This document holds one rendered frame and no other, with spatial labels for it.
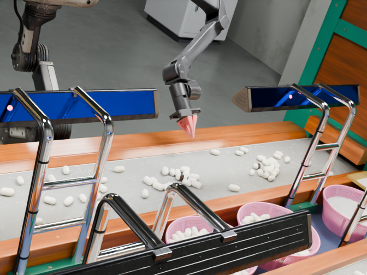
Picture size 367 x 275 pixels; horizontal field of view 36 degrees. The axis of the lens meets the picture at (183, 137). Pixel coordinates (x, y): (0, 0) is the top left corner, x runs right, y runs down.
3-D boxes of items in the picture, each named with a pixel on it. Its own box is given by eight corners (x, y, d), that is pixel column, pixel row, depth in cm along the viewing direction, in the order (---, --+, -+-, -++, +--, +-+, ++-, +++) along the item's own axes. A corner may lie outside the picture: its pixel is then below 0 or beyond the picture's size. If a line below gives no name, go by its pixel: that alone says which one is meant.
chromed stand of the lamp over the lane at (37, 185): (-20, 242, 144) (5, 84, 125) (51, 228, 157) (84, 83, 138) (9, 293, 132) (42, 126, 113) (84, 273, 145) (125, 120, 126)
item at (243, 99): (230, 101, 180) (237, 81, 177) (343, 96, 220) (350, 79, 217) (246, 113, 175) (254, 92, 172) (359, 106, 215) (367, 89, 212)
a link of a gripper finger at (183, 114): (203, 134, 199) (195, 109, 201) (188, 136, 195) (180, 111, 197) (191, 141, 204) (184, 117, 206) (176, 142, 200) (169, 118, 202)
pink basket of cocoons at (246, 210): (213, 247, 171) (223, 222, 167) (248, 215, 193) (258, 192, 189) (291, 294, 162) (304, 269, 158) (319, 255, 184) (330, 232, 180)
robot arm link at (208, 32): (205, 21, 235) (224, 11, 228) (212, 33, 237) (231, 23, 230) (155, 73, 206) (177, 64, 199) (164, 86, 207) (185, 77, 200)
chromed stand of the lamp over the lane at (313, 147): (243, 191, 207) (286, 81, 188) (278, 184, 220) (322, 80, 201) (279, 222, 195) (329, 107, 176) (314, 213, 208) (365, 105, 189)
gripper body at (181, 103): (202, 112, 203) (196, 93, 204) (180, 114, 196) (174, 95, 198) (191, 119, 208) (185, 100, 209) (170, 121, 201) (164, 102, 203)
